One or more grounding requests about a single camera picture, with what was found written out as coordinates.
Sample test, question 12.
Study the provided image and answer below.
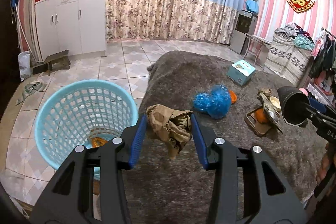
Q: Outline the black cylinder cup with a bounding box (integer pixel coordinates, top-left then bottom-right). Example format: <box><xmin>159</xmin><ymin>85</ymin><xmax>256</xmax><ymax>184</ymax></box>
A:
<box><xmin>277</xmin><ymin>86</ymin><xmax>310</xmax><ymax>126</ymax></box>

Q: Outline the beige cloth bag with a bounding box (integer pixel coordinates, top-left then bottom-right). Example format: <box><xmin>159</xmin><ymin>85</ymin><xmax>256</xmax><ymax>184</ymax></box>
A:
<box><xmin>146</xmin><ymin>104</ymin><xmax>193</xmax><ymax>160</ymax></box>

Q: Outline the orange snack bag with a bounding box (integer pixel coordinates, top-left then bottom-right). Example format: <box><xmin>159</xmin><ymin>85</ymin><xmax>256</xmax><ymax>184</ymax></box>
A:
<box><xmin>91</xmin><ymin>137</ymin><xmax>108</xmax><ymax>148</ymax></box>

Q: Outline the light blue plastic basket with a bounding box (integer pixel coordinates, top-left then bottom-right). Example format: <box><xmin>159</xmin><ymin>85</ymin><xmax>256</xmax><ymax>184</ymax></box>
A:
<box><xmin>35</xmin><ymin>80</ymin><xmax>138</xmax><ymax>169</ymax></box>

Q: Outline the person's right hand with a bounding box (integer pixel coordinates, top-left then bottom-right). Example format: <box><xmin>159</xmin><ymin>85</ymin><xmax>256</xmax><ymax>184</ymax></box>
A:
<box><xmin>316</xmin><ymin>143</ymin><xmax>335</xmax><ymax>184</ymax></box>

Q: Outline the low shelf lace cover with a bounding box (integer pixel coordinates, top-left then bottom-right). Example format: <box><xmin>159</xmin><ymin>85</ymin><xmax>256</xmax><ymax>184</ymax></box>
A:
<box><xmin>307</xmin><ymin>83</ymin><xmax>335</xmax><ymax>108</ymax></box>

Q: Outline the pink pig cup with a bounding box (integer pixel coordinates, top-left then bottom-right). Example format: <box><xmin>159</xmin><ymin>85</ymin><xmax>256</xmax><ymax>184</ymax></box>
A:
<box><xmin>299</xmin><ymin>88</ymin><xmax>309</xmax><ymax>97</ymax></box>

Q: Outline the blue plastic bag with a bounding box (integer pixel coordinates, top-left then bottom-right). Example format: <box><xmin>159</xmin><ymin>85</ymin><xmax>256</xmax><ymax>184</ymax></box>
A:
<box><xmin>193</xmin><ymin>85</ymin><xmax>232</xmax><ymax>119</ymax></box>

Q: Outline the cream round bowl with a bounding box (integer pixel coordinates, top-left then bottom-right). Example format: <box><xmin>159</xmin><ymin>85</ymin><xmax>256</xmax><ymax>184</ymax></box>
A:
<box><xmin>269</xmin><ymin>96</ymin><xmax>281</xmax><ymax>112</ymax></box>

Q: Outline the clothes rack with clothes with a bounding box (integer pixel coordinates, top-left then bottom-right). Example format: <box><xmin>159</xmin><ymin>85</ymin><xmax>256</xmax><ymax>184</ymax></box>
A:
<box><xmin>309</xmin><ymin>28</ymin><xmax>335</xmax><ymax>82</ymax></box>

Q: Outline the small orange bowl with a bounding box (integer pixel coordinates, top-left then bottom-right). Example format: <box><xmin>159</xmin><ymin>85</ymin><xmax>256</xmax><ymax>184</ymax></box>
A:
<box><xmin>229</xmin><ymin>90</ymin><xmax>237</xmax><ymax>105</ymax></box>

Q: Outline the orange fruit on tray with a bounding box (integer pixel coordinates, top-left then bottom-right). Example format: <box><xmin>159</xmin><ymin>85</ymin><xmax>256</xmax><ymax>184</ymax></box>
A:
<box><xmin>255</xmin><ymin>108</ymin><xmax>269</xmax><ymax>124</ymax></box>

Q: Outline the patterned covered chest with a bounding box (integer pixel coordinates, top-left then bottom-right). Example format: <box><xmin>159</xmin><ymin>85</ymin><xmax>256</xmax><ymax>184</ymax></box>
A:
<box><xmin>265</xmin><ymin>34</ymin><xmax>311</xmax><ymax>86</ymax></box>

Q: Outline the brown tray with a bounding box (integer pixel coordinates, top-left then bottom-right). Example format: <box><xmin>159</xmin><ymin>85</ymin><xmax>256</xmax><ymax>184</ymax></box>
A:
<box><xmin>244</xmin><ymin>107</ymin><xmax>272</xmax><ymax>137</ymax></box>

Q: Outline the pile of clothes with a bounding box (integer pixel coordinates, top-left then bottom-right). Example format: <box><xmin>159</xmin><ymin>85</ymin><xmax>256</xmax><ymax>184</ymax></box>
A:
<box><xmin>274</xmin><ymin>22</ymin><xmax>315</xmax><ymax>51</ymax></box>

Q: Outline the teal cardboard box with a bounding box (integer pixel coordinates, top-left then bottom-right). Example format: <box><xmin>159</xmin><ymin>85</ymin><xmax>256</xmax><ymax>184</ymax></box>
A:
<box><xmin>227</xmin><ymin>60</ymin><xmax>256</xmax><ymax>86</ymax></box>

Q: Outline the folding metal table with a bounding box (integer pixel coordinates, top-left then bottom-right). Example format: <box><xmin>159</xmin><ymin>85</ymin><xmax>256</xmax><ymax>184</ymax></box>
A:
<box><xmin>243</xmin><ymin>34</ymin><xmax>272</xmax><ymax>65</ymax></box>

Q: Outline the small wooden stool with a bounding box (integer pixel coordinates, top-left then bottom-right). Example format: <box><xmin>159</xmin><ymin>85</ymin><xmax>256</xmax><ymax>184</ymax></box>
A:
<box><xmin>45</xmin><ymin>50</ymin><xmax>71</xmax><ymax>75</ymax></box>

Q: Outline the water dispenser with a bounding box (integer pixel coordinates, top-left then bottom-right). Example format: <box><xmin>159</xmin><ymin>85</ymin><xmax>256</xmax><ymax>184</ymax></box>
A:
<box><xmin>230</xmin><ymin>10</ymin><xmax>258</xmax><ymax>55</ymax></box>

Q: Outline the green rag on floor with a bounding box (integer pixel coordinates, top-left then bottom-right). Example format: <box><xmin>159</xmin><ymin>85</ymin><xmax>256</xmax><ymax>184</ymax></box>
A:
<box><xmin>15</xmin><ymin>81</ymin><xmax>47</xmax><ymax>105</ymax></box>

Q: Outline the blue covered plant pot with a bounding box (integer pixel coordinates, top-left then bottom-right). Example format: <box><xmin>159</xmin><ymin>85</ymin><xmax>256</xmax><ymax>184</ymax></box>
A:
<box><xmin>245</xmin><ymin>0</ymin><xmax>259</xmax><ymax>15</ymax></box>

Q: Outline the white cabinet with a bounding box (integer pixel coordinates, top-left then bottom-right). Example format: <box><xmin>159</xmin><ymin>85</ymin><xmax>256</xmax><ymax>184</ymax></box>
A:
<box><xmin>35</xmin><ymin>0</ymin><xmax>107</xmax><ymax>60</ymax></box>

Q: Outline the white plastic bag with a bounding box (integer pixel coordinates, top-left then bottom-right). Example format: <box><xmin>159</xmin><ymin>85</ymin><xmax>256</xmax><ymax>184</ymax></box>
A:
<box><xmin>18</xmin><ymin>51</ymin><xmax>32</xmax><ymax>82</ymax></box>

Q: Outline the dark door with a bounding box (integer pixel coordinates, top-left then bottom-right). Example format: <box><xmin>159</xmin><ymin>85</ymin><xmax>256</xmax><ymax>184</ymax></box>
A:
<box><xmin>0</xmin><ymin>0</ymin><xmax>21</xmax><ymax>115</ymax></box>

